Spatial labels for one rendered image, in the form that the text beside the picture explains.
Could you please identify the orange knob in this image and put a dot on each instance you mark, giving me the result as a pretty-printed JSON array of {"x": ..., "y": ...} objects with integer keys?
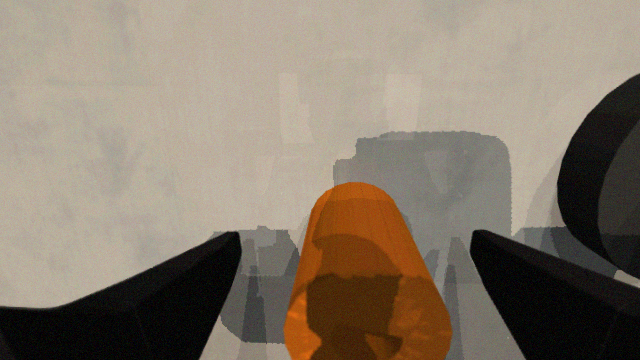
[{"x": 362, "y": 290}]

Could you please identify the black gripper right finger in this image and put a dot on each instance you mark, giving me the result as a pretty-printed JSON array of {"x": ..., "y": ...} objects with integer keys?
[{"x": 555, "y": 309}]

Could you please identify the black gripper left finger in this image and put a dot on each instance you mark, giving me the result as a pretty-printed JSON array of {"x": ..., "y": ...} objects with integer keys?
[{"x": 164, "y": 313}]

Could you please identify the dark grey round pedestal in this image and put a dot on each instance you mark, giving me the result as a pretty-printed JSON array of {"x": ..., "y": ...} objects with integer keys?
[{"x": 598, "y": 187}]

